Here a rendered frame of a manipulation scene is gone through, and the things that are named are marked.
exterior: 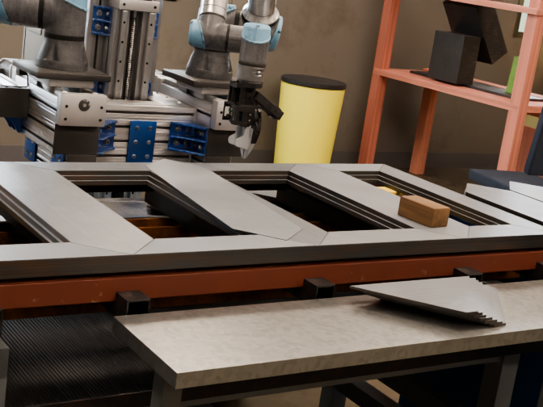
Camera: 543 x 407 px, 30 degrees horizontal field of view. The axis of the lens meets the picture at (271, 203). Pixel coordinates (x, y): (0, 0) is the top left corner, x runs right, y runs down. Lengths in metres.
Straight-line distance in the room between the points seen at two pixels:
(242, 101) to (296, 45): 4.33
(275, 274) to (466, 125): 6.09
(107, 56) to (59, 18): 0.29
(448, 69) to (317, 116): 0.94
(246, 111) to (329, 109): 3.91
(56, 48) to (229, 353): 1.41
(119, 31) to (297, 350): 1.55
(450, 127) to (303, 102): 1.84
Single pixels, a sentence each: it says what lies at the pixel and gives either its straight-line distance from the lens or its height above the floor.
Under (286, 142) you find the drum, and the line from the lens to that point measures 6.65.
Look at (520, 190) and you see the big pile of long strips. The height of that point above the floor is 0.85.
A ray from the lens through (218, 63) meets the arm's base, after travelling 3.21.
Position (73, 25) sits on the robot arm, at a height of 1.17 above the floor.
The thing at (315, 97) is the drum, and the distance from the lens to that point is 6.55.
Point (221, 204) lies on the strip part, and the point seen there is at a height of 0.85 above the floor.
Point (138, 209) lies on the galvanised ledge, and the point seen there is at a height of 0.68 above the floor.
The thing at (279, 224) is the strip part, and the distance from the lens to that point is 2.33.
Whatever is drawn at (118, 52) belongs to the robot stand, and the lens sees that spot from 3.17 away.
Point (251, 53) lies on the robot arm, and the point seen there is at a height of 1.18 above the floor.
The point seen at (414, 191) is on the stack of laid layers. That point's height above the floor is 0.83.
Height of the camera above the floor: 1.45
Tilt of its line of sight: 14 degrees down
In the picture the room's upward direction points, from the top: 8 degrees clockwise
